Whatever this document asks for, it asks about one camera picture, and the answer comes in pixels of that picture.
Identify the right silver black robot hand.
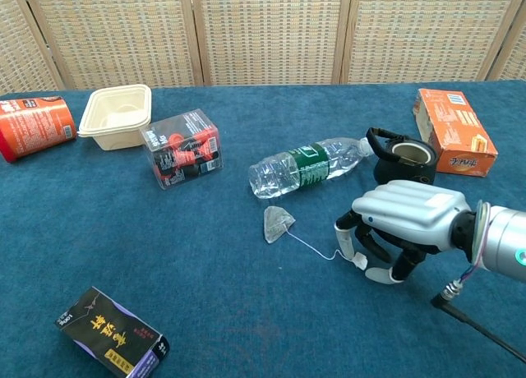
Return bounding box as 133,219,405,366
335,179,473,287

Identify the tea bag with string tag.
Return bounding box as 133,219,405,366
262,205,369,271

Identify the orange carton box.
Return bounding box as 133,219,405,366
413,87,499,178

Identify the clear plastic water bottle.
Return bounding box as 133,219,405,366
247,136,373,200

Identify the blue table cloth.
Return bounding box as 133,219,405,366
0,80,526,378

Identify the woven wooden folding screen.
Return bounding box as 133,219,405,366
0,0,526,96

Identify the clear box with red items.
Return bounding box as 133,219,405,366
140,108,225,191

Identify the beige plastic food container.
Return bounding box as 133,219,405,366
76,83,153,152

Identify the black box with gold text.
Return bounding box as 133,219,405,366
54,286,170,378

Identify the red instant noodle cup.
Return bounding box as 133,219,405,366
0,96,79,164

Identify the black cable with metal plug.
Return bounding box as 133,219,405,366
430,266,526,365

